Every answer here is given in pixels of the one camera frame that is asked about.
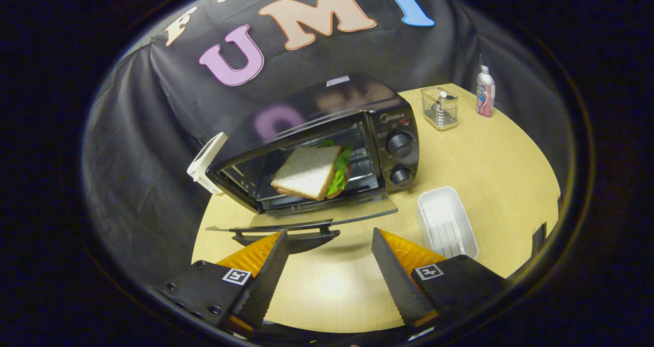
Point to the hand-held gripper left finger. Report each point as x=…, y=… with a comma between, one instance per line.
x=265, y=285

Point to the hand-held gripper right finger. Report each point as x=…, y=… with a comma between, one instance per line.
x=396, y=285

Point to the white bread lettuce sandwich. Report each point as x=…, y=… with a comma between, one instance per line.
x=306, y=173

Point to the black toaster oven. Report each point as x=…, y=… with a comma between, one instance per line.
x=306, y=112

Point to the white pop-up toaster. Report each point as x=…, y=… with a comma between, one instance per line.
x=204, y=163

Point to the white plastic tray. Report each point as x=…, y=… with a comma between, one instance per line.
x=447, y=222

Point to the small black table-edge object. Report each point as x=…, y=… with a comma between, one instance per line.
x=539, y=238

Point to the black backdrop cloth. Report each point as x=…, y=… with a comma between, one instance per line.
x=143, y=158

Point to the white spray bottle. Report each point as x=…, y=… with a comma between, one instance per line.
x=485, y=94

